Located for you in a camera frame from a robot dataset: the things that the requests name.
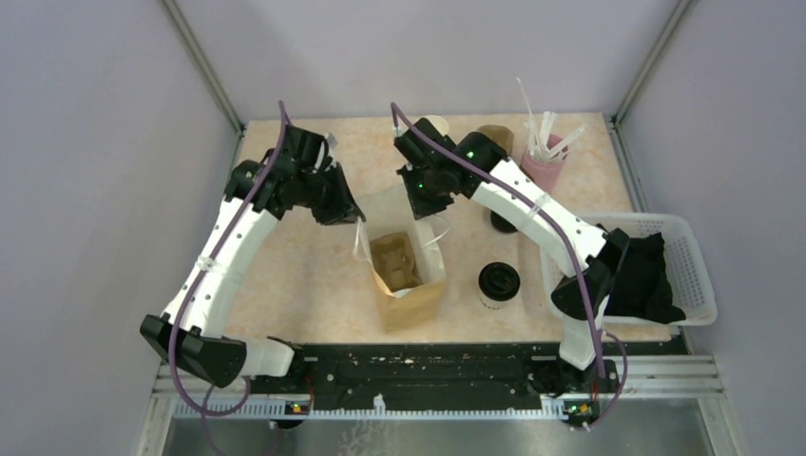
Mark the black cloth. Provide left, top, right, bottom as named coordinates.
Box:
left=605, top=233, right=686, bottom=324

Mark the black plastic cup lid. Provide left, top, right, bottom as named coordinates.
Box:
left=477, top=262, right=521, bottom=300

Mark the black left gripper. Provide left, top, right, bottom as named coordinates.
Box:
left=297, top=161, right=366, bottom=225

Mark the white plastic basket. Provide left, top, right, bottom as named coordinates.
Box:
left=540, top=212, right=718, bottom=326

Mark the brown cardboard cup carrier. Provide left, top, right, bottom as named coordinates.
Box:
left=370, top=232, right=423, bottom=292
left=476, top=124, right=515, bottom=156

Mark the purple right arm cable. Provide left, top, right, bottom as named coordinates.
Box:
left=390, top=102, right=629, bottom=432

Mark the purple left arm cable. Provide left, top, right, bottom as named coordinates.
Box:
left=166, top=100, right=292, bottom=456

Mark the stack of black lids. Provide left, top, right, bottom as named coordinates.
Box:
left=489, top=211, right=518, bottom=234

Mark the pink straw holder cup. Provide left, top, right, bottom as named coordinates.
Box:
left=519, top=146, right=566, bottom=193

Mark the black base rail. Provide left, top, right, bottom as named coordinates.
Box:
left=223, top=339, right=622, bottom=420

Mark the white paper cup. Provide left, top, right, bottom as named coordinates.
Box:
left=479, top=294, right=511, bottom=311

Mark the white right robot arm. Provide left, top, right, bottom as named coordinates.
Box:
left=393, top=118, right=630, bottom=391

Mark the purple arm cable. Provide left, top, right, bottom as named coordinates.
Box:
left=390, top=102, right=629, bottom=432
left=166, top=100, right=292, bottom=456

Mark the stack of white paper cups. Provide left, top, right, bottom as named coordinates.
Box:
left=424, top=115, right=450, bottom=136

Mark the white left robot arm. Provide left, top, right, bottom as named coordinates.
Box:
left=140, top=125, right=366, bottom=393

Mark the brown paper bag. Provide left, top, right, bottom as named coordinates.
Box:
left=353, top=184, right=451, bottom=333

